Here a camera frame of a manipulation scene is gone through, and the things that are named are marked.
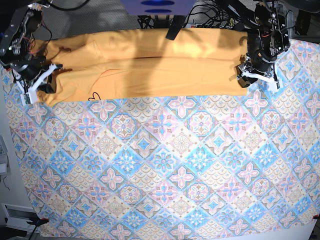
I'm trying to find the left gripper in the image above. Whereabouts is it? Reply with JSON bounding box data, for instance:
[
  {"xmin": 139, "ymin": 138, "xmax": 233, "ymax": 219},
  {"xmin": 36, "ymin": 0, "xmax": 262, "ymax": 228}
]
[{"xmin": 236, "ymin": 49, "xmax": 277, "ymax": 88}]

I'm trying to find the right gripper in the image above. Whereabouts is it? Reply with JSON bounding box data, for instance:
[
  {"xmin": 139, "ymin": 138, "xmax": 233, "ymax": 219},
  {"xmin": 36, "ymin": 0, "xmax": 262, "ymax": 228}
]
[{"xmin": 12, "ymin": 57, "xmax": 64, "ymax": 94}]

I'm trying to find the yellow T-shirt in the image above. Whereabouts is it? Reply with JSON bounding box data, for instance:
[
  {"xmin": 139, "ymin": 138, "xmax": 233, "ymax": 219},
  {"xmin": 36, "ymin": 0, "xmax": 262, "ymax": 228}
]
[{"xmin": 37, "ymin": 28, "xmax": 248, "ymax": 106}]

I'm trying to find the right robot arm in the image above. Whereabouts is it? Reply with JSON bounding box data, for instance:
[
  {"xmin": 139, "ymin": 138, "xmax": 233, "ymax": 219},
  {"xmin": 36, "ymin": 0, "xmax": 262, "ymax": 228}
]
[{"xmin": 0, "ymin": 0, "xmax": 63, "ymax": 94}]

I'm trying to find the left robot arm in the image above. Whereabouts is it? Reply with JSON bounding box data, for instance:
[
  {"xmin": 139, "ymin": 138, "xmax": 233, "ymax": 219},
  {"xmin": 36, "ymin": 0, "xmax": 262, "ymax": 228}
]
[{"xmin": 236, "ymin": 0, "xmax": 290, "ymax": 93}]

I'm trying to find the white power strip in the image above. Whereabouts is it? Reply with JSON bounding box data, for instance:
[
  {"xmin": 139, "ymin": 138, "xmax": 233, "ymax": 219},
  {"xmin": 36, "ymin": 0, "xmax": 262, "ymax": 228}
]
[{"xmin": 185, "ymin": 23, "xmax": 201, "ymax": 29}]

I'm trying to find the patterned tile tablecloth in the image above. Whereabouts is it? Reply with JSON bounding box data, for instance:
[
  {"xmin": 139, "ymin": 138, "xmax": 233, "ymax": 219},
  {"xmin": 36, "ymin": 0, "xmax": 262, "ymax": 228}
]
[{"xmin": 0, "ymin": 40, "xmax": 320, "ymax": 240}]

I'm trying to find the white box left edge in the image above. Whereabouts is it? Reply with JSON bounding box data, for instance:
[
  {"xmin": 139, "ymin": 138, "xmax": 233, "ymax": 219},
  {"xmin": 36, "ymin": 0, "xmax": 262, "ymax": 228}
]
[{"xmin": 0, "ymin": 136, "xmax": 11, "ymax": 177}]

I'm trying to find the black orange clamp bottom left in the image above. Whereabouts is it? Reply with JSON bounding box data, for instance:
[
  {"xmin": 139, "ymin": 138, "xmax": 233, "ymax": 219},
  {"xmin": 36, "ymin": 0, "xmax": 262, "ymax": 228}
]
[{"xmin": 26, "ymin": 217, "xmax": 49, "ymax": 227}]

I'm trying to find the orange clamp bottom right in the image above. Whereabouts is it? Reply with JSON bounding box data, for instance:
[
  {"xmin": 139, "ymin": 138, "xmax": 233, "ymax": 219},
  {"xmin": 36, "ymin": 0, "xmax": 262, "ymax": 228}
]
[{"xmin": 312, "ymin": 214, "xmax": 320, "ymax": 220}]

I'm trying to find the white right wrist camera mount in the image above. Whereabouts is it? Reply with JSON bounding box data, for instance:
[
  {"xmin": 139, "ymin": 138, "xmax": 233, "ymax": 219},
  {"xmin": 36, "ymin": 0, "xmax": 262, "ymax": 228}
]
[{"xmin": 20, "ymin": 64, "xmax": 53, "ymax": 106}]

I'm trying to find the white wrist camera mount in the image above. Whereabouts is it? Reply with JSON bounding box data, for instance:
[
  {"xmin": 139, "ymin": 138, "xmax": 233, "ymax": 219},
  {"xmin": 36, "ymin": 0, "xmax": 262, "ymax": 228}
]
[
  {"xmin": 236, "ymin": 73, "xmax": 281, "ymax": 92},
  {"xmin": 20, "ymin": 64, "xmax": 53, "ymax": 106}
]

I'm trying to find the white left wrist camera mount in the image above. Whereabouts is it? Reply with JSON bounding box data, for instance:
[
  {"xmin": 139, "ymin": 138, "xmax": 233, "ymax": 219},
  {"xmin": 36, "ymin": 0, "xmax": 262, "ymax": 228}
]
[{"xmin": 236, "ymin": 73, "xmax": 281, "ymax": 92}]

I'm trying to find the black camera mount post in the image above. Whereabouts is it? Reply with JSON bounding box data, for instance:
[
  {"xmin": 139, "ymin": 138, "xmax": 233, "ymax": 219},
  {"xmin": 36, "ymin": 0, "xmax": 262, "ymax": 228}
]
[{"xmin": 165, "ymin": 15, "xmax": 186, "ymax": 41}]

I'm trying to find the purple base plate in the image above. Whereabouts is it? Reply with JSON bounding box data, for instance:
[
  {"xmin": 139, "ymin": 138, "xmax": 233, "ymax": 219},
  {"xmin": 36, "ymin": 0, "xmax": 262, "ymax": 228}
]
[{"xmin": 120, "ymin": 0, "xmax": 196, "ymax": 16}]

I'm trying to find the white rail bottom left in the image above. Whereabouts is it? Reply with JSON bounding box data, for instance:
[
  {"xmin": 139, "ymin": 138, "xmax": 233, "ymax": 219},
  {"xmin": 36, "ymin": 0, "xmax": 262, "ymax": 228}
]
[{"xmin": 0, "ymin": 203, "xmax": 38, "ymax": 233}]

